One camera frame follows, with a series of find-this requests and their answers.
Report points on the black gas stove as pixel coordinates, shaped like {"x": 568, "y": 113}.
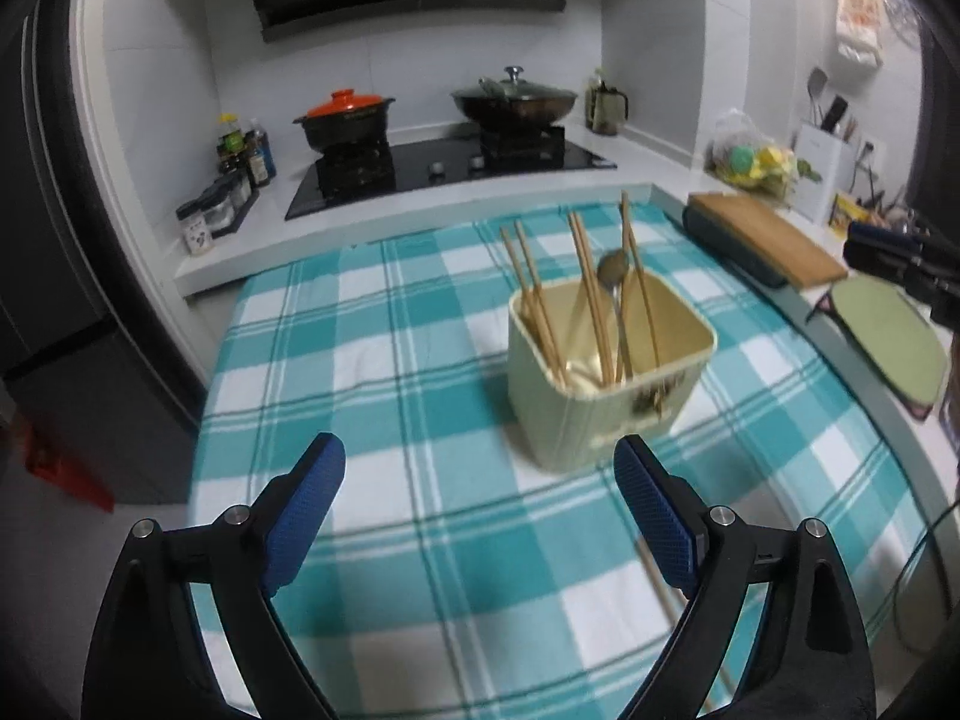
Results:
{"x": 435, "y": 165}

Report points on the clear spice jar set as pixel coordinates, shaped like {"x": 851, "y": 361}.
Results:
{"x": 202, "y": 225}

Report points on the grey spatula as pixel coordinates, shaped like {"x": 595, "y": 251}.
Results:
{"x": 817, "y": 86}

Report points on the white knife holder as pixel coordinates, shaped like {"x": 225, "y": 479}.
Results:
{"x": 821, "y": 172}

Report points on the wooden cutting board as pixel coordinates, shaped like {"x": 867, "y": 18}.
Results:
{"x": 772, "y": 236}

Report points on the green cutting board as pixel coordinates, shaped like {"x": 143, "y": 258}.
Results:
{"x": 885, "y": 337}

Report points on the cream plastic utensil container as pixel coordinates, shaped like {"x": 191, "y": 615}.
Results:
{"x": 555, "y": 420}

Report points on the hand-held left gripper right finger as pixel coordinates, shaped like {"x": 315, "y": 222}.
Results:
{"x": 656, "y": 517}

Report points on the orange white food bag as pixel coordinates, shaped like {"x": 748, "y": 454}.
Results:
{"x": 861, "y": 4}

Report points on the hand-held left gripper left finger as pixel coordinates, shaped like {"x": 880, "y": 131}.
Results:
{"x": 307, "y": 510}

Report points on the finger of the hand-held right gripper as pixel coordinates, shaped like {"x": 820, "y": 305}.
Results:
{"x": 874, "y": 256}
{"x": 877, "y": 232}

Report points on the black wok with glass lid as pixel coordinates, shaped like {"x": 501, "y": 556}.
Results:
{"x": 517, "y": 109}

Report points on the yellow packet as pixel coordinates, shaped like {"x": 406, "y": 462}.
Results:
{"x": 847, "y": 211}

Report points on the dark blue flat case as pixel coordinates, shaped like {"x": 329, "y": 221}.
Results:
{"x": 720, "y": 240}

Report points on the glass french press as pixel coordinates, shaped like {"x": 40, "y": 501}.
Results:
{"x": 606, "y": 112}

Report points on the teal checked tablecloth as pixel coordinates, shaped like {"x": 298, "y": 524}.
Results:
{"x": 375, "y": 360}

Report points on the clear plastic bag yellow contents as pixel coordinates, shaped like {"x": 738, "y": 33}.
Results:
{"x": 750, "y": 157}

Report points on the metal spoon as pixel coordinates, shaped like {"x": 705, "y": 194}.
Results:
{"x": 613, "y": 268}

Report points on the wooden chopstick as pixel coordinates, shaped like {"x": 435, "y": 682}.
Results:
{"x": 582, "y": 277}
{"x": 621, "y": 360}
{"x": 532, "y": 270}
{"x": 593, "y": 300}
{"x": 718, "y": 686}
{"x": 654, "y": 562}
{"x": 525, "y": 285}
{"x": 643, "y": 300}

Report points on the dark soy sauce bottle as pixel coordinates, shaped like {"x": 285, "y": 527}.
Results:
{"x": 259, "y": 157}

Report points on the green label sauce bottle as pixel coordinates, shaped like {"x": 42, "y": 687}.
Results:
{"x": 231, "y": 142}

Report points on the red floor object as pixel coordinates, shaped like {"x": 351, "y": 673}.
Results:
{"x": 64, "y": 472}

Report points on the black casserole pot orange lid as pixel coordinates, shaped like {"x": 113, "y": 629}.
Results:
{"x": 345, "y": 127}

